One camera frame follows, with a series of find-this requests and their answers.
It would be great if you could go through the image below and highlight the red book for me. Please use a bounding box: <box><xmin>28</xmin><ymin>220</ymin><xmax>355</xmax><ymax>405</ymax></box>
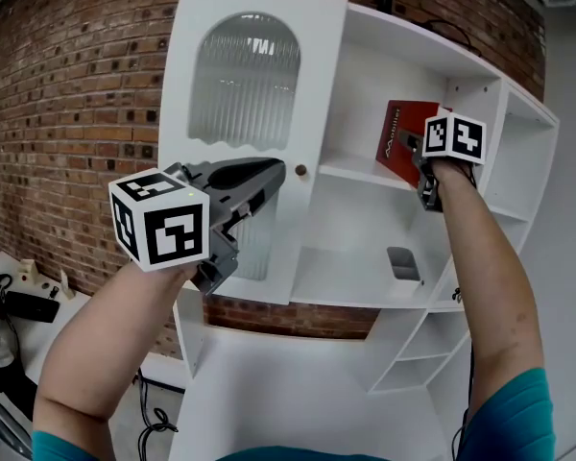
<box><xmin>373</xmin><ymin>99</ymin><xmax>455</xmax><ymax>192</ymax></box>

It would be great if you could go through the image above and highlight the person's right forearm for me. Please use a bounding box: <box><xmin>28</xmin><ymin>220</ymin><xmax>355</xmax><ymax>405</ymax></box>
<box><xmin>430</xmin><ymin>158</ymin><xmax>544</xmax><ymax>423</ymax></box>

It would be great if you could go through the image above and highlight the wooden block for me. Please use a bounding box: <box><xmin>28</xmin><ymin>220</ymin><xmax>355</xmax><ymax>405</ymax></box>
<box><xmin>17</xmin><ymin>257</ymin><xmax>42</xmax><ymax>285</ymax></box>

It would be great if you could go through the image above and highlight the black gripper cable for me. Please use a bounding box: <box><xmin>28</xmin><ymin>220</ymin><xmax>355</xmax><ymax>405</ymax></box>
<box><xmin>135</xmin><ymin>371</ymin><xmax>180</xmax><ymax>461</ymax></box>
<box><xmin>450</xmin><ymin>163</ymin><xmax>480</xmax><ymax>461</ymax></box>

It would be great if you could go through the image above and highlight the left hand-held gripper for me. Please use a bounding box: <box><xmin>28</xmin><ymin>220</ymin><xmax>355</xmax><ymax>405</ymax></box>
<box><xmin>108</xmin><ymin>158</ymin><xmax>288</xmax><ymax>298</ymax></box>

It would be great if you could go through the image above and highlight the black keyboard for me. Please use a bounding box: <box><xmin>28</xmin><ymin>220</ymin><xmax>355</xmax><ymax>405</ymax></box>
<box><xmin>4</xmin><ymin>290</ymin><xmax>61</xmax><ymax>325</ymax></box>

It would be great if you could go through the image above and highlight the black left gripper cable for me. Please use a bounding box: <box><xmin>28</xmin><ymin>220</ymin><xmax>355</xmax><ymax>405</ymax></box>
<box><xmin>135</xmin><ymin>371</ymin><xmax>180</xmax><ymax>461</ymax></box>

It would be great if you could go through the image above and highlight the small grey storage box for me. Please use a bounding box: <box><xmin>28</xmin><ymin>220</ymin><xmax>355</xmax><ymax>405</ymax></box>
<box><xmin>385</xmin><ymin>245</ymin><xmax>421</xmax><ymax>283</ymax></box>

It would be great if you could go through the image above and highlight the person's teal shirt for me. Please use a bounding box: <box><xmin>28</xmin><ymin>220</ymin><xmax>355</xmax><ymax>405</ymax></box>
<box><xmin>31</xmin><ymin>366</ymin><xmax>556</xmax><ymax>461</ymax></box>

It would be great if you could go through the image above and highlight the thin wooden stand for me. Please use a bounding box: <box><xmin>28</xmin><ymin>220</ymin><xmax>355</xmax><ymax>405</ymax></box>
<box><xmin>59</xmin><ymin>268</ymin><xmax>76</xmax><ymax>300</ymax></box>

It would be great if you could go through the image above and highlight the black lamp cable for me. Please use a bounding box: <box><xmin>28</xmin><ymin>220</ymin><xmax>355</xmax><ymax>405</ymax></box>
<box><xmin>420</xmin><ymin>15</ymin><xmax>484</xmax><ymax>60</ymax></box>

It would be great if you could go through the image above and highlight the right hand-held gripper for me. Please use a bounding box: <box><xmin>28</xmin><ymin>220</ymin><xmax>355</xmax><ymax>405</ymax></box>
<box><xmin>396</xmin><ymin>111</ymin><xmax>488</xmax><ymax>212</ymax></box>

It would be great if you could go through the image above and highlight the white desk with hutch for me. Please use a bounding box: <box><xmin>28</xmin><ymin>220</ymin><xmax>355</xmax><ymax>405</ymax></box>
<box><xmin>157</xmin><ymin>0</ymin><xmax>561</xmax><ymax>461</ymax></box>

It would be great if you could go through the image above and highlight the person's left forearm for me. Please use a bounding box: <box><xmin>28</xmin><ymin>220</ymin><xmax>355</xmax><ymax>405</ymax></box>
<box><xmin>31</xmin><ymin>258</ymin><xmax>199</xmax><ymax>437</ymax></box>

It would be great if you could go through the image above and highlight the white glass cabinet door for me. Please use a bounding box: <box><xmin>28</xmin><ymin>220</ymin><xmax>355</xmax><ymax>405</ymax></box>
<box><xmin>157</xmin><ymin>0</ymin><xmax>349</xmax><ymax>306</ymax></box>

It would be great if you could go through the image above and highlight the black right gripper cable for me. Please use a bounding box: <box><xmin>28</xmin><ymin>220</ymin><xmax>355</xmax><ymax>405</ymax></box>
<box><xmin>450</xmin><ymin>163</ymin><xmax>480</xmax><ymax>461</ymax></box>

